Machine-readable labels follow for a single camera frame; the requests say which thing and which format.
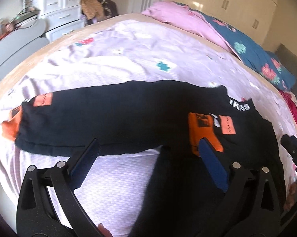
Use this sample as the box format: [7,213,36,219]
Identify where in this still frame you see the grey round side table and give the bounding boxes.
[0,19,49,82]

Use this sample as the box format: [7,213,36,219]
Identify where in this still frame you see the tan clothes pile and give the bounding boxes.
[81,0,105,21]

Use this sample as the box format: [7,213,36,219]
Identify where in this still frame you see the black bag on floor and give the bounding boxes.
[97,0,119,18]

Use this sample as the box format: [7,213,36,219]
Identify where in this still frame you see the white drawer cabinet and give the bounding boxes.
[33,0,86,42]

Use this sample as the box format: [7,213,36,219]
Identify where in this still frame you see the cream wardrobe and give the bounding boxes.
[164,0,278,45]

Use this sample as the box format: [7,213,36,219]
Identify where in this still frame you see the left hand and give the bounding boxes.
[97,223,113,237]

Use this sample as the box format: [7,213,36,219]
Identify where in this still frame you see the black sweater orange patches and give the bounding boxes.
[2,80,286,236]

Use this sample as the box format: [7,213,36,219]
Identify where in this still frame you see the pink strawberry print sheet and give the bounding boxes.
[0,20,297,236]

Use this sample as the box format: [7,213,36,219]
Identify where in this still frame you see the blue floral pink duvet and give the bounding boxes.
[142,2,296,91]

